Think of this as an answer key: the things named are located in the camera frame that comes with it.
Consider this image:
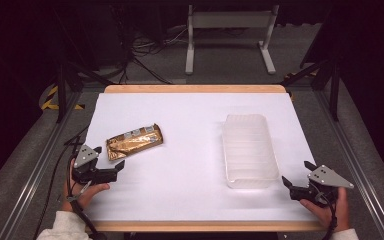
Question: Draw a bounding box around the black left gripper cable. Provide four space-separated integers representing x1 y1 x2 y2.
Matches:
33 125 108 240

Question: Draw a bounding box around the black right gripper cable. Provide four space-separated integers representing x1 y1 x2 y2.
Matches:
309 181 339 240

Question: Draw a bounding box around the clear plastic container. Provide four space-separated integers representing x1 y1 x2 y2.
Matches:
221 113 281 190

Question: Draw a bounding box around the wooden table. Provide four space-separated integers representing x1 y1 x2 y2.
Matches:
85 84 324 233

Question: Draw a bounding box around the white table cover sheet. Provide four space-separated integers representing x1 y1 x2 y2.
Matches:
83 92 319 223

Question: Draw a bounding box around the black tripod stand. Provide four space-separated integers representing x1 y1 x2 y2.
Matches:
279 6 343 122
48 6 114 124

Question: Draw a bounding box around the aluminium floor rail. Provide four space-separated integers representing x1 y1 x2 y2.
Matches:
0 91 83 240
314 89 384 240

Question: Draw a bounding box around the white metal stand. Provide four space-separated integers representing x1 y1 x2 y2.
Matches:
184 3 280 76

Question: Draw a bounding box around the yellow black hazard tape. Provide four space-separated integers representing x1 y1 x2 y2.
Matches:
39 85 86 111

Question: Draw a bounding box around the gold foil snack packet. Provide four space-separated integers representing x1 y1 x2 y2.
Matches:
105 123 165 162

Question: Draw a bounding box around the bundle of floor cables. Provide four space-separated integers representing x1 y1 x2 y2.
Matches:
108 4 194 85

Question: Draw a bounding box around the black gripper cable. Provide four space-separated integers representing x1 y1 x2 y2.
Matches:
33 125 108 240
309 181 339 240

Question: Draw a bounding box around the person's right hand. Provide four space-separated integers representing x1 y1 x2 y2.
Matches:
299 186 350 234

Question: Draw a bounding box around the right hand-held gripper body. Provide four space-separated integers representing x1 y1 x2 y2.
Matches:
289 164 355 207

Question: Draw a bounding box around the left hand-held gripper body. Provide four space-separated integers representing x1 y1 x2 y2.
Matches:
70 143 118 186

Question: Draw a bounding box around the person's left hand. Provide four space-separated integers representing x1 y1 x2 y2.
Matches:
61 159 111 212

